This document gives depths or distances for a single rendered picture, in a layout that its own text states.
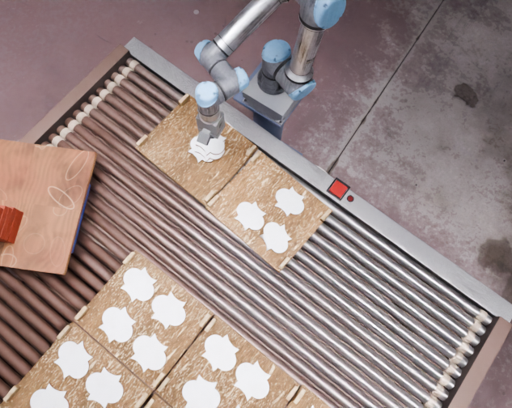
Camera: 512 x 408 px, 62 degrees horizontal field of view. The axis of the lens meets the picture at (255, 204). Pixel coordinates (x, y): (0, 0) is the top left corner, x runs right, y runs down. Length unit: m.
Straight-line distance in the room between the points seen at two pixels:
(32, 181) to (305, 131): 1.80
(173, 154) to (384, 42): 2.10
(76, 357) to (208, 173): 0.88
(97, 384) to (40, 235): 0.60
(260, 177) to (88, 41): 2.06
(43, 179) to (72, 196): 0.14
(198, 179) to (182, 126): 0.26
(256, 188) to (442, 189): 1.61
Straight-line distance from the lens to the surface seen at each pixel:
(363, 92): 3.24
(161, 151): 1.92
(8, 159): 2.00
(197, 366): 1.74
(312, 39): 1.60
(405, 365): 1.86
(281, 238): 1.77
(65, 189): 1.85
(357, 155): 3.00
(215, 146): 1.85
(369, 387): 1.82
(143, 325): 1.77
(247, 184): 1.83
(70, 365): 1.84
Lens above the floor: 2.67
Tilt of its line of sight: 73 degrees down
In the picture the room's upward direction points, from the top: 6 degrees clockwise
